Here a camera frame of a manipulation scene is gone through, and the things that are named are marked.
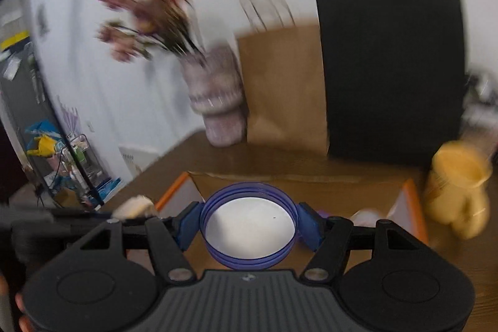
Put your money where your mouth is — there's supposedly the red cardboard box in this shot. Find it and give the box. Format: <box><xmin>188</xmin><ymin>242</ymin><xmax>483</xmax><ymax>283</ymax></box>
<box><xmin>155</xmin><ymin>171</ymin><xmax>429</xmax><ymax>271</ymax></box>

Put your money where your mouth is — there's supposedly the person's left hand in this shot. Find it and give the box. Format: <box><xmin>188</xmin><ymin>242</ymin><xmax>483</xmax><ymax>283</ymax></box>
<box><xmin>0</xmin><ymin>272</ymin><xmax>34</xmax><ymax>332</ymax></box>

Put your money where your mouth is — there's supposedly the blue jar lid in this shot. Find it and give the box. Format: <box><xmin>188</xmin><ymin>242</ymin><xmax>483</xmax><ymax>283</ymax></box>
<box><xmin>199</xmin><ymin>182</ymin><xmax>299</xmax><ymax>271</ymax></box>

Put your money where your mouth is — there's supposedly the white wall panel heater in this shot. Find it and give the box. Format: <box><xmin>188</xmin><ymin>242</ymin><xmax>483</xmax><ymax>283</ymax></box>
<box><xmin>118</xmin><ymin>145</ymin><xmax>161</xmax><ymax>178</ymax></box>

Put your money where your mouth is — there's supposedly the yellow bag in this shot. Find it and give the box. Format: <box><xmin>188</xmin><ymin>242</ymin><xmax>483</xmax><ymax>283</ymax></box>
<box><xmin>26</xmin><ymin>135</ymin><xmax>58</xmax><ymax>158</ymax></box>

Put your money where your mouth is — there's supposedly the metal wire rack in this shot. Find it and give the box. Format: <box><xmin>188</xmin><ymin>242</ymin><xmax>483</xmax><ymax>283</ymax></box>
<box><xmin>54</xmin><ymin>133</ymin><xmax>106</xmax><ymax>201</ymax></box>

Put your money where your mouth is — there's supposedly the white round cap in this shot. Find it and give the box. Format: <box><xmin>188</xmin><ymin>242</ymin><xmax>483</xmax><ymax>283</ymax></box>
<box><xmin>350</xmin><ymin>209</ymin><xmax>380</xmax><ymax>228</ymax></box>

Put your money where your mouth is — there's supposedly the black paper bag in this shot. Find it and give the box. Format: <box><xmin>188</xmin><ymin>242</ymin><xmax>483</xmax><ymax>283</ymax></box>
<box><xmin>313</xmin><ymin>0</ymin><xmax>468</xmax><ymax>166</ymax></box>

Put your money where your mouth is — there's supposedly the pink marbled vase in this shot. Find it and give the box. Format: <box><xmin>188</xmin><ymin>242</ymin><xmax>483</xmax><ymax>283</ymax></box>
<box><xmin>181</xmin><ymin>46</ymin><xmax>248</xmax><ymax>147</ymax></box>

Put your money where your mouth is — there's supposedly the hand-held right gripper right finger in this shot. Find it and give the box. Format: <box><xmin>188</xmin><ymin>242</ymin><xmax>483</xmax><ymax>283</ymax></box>
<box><xmin>297</xmin><ymin>202</ymin><xmax>421</xmax><ymax>284</ymax></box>

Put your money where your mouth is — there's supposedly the brown paper bag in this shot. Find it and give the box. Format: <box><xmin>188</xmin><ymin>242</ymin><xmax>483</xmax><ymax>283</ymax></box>
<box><xmin>235</xmin><ymin>0</ymin><xmax>330</xmax><ymax>154</ymax></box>

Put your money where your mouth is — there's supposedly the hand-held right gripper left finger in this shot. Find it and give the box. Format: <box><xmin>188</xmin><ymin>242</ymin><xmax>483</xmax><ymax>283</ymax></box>
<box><xmin>80</xmin><ymin>201</ymin><xmax>204</xmax><ymax>285</ymax></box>

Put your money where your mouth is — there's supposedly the purple wall sticker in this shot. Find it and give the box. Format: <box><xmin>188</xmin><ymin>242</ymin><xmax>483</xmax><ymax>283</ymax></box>
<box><xmin>58</xmin><ymin>96</ymin><xmax>82</xmax><ymax>139</ymax></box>

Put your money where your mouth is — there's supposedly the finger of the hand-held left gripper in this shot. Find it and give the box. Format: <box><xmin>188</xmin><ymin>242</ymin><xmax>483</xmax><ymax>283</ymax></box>
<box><xmin>49</xmin><ymin>208</ymin><xmax>119</xmax><ymax>226</ymax></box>

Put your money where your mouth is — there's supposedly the yellow mug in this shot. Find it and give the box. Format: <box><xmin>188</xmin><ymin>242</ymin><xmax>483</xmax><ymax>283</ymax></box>
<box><xmin>424</xmin><ymin>141</ymin><xmax>493</xmax><ymax>239</ymax></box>

